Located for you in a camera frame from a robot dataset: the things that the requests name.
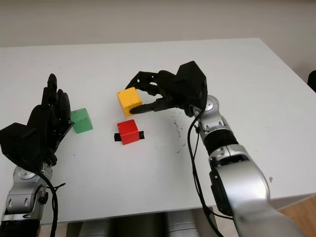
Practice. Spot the black three-fingered right robot hand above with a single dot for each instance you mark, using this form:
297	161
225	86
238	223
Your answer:
165	84

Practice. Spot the black three-fingered left robot hand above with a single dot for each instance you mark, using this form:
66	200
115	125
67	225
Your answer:
51	116

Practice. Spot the green wooden block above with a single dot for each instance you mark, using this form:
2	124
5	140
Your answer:
81	121

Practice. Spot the yellow wooden block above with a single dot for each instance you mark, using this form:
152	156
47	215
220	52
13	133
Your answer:
128	98

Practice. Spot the red wooden block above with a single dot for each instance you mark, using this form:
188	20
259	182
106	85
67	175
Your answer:
127	133

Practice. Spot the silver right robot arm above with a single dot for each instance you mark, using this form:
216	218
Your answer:
247	182

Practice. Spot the black tape strip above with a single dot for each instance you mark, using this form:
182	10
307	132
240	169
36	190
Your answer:
141	135

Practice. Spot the grey left robot thigh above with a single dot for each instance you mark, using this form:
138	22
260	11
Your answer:
95	229

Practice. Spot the grey robot thigh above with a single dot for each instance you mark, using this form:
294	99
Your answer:
181	224
95	229

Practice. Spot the grey right robot thigh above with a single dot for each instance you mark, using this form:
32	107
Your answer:
181	224

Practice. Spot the black rounded background object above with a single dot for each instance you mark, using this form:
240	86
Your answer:
312	82

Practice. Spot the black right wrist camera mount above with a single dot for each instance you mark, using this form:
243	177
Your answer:
191	81

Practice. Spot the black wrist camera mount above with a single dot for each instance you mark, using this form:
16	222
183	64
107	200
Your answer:
191	81
16	143

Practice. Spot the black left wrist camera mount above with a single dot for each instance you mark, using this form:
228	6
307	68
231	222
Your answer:
16	143

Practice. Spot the grey table frame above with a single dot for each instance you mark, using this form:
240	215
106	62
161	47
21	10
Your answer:
296	201

